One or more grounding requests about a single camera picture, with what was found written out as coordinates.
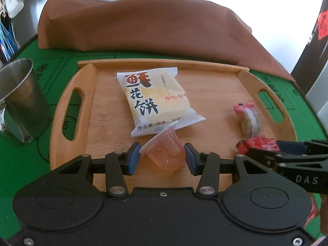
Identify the red and clear snack packet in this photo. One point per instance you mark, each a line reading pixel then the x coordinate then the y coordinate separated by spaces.
pixel 248 117

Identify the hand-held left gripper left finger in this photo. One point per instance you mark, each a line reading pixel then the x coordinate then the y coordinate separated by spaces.
pixel 133 158

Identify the dark door panel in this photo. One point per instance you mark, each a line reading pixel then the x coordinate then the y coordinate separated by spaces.
pixel 310 56

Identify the green table mat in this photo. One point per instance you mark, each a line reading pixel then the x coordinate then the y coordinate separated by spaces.
pixel 23 164

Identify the red paper decoration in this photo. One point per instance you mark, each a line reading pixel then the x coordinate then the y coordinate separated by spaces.
pixel 323 27

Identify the pink jelly cup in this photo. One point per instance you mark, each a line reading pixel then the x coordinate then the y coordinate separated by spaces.
pixel 164 151

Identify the white pastry packet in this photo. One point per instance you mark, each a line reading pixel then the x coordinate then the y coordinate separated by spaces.
pixel 153 100

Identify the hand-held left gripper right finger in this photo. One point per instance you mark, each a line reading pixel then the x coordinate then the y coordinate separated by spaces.
pixel 191 158

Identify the metal cup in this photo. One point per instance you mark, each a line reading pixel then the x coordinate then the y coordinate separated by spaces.
pixel 23 102

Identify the brown cloth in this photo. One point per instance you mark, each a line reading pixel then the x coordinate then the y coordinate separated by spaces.
pixel 141 25

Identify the white plastic object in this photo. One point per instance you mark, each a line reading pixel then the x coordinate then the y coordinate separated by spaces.
pixel 14 3

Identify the wooden tray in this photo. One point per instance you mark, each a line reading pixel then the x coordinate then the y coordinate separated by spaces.
pixel 102 123

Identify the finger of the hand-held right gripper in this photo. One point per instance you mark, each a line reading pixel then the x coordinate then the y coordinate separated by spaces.
pixel 292 147
pixel 258 156

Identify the blue striped bag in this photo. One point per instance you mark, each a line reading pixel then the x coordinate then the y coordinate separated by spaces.
pixel 7 41

